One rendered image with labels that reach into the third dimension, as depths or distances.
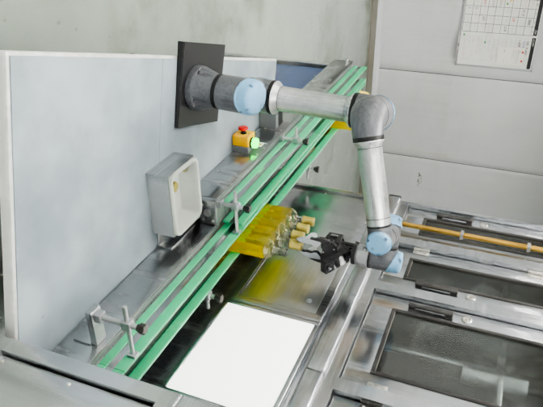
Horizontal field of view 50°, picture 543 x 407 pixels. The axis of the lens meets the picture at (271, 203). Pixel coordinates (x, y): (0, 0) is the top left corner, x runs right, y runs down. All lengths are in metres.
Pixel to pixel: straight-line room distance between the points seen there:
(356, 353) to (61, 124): 1.10
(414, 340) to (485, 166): 6.43
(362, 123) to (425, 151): 6.53
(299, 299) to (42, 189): 0.94
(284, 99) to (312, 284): 0.65
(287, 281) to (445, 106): 6.14
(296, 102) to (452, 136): 6.27
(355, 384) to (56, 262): 0.90
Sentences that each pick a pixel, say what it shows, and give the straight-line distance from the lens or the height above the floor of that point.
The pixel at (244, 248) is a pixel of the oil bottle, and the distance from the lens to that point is 2.03.
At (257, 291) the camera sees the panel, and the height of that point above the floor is 1.06.
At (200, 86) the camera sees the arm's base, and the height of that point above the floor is 0.82.
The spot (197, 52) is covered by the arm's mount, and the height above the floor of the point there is 0.78.
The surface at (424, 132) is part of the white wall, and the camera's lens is 8.17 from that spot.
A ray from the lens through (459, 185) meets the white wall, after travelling 8.43.
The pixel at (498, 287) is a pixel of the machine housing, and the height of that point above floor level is 1.84.
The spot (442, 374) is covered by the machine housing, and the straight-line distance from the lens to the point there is 1.88.
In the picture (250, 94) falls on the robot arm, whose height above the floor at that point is 0.99.
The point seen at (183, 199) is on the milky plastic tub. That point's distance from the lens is 2.02.
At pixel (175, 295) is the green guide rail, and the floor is 0.93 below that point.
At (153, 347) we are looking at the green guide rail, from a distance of 1.74.
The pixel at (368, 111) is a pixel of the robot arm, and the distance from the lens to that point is 1.78.
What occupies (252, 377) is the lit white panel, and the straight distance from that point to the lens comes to 1.75.
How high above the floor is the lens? 1.74
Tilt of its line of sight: 20 degrees down
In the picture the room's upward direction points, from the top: 101 degrees clockwise
